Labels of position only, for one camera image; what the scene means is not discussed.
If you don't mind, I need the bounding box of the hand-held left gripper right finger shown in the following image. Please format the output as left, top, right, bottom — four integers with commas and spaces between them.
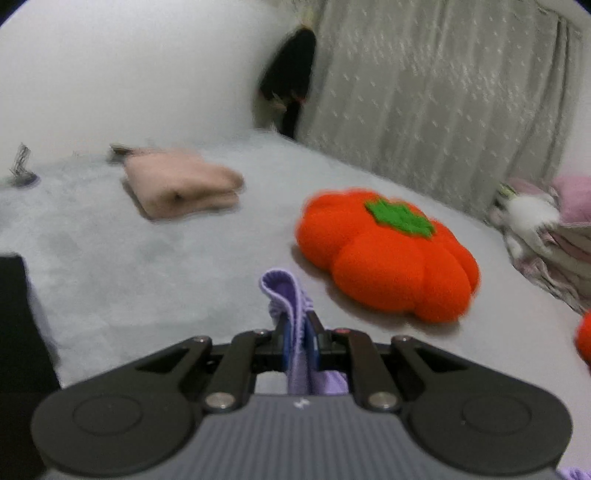
305, 311, 465, 413

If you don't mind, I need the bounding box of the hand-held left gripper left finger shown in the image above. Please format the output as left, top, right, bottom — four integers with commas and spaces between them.
134, 316, 293, 413

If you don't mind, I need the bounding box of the purple garment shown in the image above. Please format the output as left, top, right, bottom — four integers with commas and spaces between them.
260, 269, 591, 480

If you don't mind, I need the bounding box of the orange pumpkin cushion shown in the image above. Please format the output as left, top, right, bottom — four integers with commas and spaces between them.
295, 188, 481, 324
575, 310, 591, 365

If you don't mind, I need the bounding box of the folded pink towel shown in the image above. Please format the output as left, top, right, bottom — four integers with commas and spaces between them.
121, 148, 245, 220

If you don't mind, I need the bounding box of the folded grey quilt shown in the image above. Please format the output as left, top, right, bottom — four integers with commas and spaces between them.
489, 180, 591, 315

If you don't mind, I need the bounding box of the dark cloth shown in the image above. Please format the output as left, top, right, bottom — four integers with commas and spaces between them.
0, 255, 61, 480

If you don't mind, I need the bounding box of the black hanging garment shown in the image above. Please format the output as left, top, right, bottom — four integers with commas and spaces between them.
257, 28, 318, 138

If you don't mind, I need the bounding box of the grey star-print curtain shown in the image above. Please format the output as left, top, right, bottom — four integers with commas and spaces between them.
295, 0, 585, 217

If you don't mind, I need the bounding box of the purple pillow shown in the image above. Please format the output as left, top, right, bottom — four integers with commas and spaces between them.
551, 173, 591, 224

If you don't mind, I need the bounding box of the small dark clip stand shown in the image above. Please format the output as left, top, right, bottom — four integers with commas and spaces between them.
7, 144, 40, 188

